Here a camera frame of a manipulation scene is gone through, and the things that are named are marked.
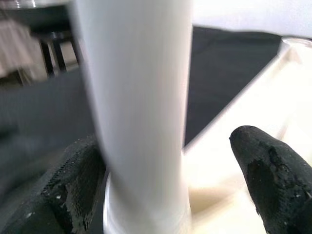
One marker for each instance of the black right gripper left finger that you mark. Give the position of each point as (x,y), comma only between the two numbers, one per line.
(56,195)

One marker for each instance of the black tablecloth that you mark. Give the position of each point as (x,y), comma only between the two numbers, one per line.
(219,73)

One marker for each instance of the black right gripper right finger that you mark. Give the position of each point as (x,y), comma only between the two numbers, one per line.
(280,185)

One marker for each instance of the white plastic table leg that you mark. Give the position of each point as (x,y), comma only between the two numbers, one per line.
(136,85)

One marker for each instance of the black round stool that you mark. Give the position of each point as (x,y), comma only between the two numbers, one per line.
(56,56)

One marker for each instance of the white plastic table top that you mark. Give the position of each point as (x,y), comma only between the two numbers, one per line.
(256,109)

